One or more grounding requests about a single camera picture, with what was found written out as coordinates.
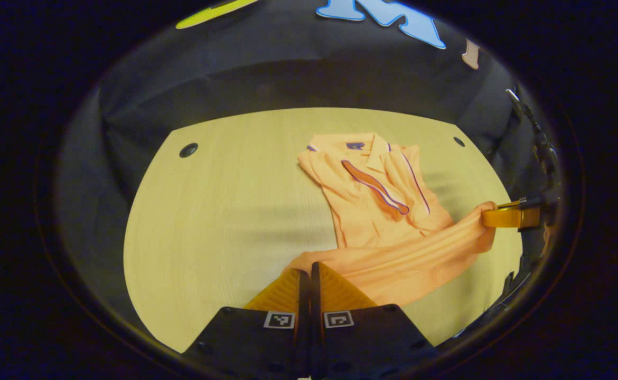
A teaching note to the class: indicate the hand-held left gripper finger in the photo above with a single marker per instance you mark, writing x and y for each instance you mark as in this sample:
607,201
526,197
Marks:
315,327
303,316

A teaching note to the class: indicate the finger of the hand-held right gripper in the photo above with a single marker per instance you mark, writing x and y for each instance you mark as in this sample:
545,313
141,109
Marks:
507,217

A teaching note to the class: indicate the orange polo T-shirt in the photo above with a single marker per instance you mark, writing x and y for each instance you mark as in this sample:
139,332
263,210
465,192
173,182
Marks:
393,253

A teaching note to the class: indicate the round black table hole cover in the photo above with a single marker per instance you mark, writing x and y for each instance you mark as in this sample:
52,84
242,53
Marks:
459,141
188,150

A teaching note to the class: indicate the black backdrop cloth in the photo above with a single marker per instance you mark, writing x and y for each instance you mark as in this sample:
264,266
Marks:
288,68

